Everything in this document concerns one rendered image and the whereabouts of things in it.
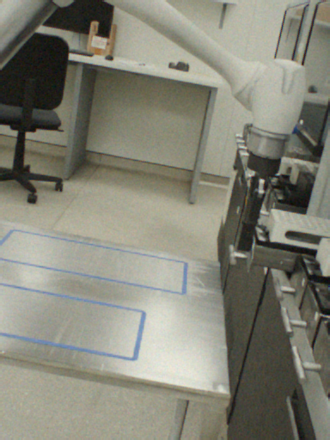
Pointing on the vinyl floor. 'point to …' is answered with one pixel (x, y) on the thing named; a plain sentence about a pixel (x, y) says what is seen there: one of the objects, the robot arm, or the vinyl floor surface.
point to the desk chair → (33, 100)
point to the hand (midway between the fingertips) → (246, 236)
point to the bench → (76, 133)
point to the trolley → (116, 318)
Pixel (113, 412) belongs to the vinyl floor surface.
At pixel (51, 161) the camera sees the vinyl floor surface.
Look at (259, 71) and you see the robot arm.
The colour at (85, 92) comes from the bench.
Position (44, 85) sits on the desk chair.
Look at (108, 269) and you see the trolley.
